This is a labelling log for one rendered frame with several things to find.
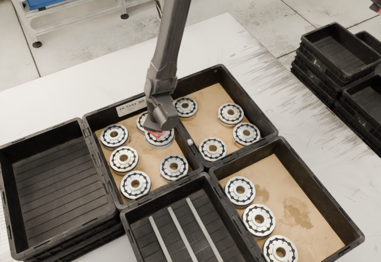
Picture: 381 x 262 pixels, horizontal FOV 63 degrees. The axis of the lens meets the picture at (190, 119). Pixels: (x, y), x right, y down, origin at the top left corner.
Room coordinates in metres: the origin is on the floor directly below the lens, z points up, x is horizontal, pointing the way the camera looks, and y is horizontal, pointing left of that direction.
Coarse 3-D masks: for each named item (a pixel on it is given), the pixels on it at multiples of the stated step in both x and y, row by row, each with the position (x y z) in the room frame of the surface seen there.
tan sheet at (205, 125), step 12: (216, 84) 0.91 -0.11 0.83; (192, 96) 0.84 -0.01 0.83; (204, 96) 0.84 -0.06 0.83; (216, 96) 0.84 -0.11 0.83; (228, 96) 0.85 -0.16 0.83; (204, 108) 0.78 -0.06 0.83; (216, 108) 0.78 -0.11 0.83; (192, 120) 0.72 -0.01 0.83; (204, 120) 0.72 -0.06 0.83; (216, 120) 0.72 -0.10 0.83; (192, 132) 0.66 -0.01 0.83; (204, 132) 0.66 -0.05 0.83; (216, 132) 0.66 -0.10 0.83; (228, 132) 0.66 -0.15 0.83; (228, 144) 0.61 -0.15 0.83
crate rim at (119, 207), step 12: (132, 96) 0.76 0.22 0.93; (108, 108) 0.70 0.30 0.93; (84, 120) 0.65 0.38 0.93; (180, 132) 0.60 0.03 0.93; (96, 156) 0.50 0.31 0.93; (108, 180) 0.41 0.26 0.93; (180, 180) 0.42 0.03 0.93; (156, 192) 0.37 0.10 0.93; (120, 204) 0.34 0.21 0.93; (132, 204) 0.34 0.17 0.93
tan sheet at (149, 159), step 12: (132, 120) 0.72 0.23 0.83; (96, 132) 0.66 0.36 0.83; (132, 132) 0.66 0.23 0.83; (132, 144) 0.61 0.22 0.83; (144, 144) 0.61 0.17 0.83; (108, 156) 0.56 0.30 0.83; (144, 156) 0.56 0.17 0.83; (156, 156) 0.56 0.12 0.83; (144, 168) 0.51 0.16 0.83; (156, 168) 0.51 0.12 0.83; (120, 180) 0.46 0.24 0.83; (156, 180) 0.46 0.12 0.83
